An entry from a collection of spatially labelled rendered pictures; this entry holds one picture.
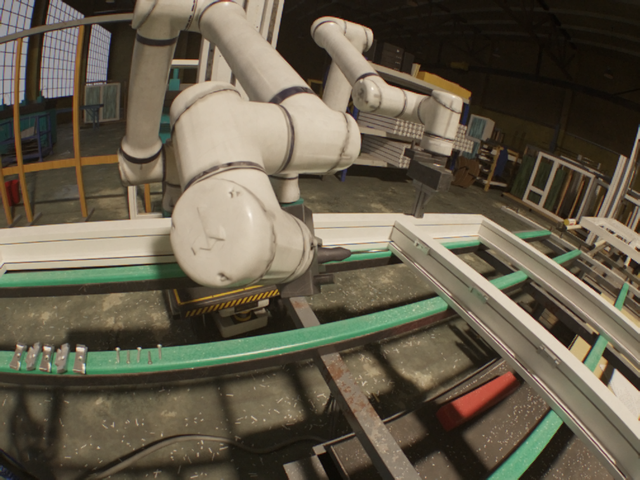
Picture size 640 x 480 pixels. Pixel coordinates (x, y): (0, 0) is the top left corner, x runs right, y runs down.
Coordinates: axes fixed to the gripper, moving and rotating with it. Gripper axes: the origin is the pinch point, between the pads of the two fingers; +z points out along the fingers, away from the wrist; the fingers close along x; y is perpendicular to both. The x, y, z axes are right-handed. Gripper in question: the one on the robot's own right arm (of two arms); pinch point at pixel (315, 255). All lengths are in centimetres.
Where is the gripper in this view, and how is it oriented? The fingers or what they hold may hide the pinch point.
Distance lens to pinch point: 53.3
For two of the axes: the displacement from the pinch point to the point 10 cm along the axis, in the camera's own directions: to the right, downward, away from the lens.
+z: 2.3, 1.0, 9.7
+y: 9.7, -1.4, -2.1
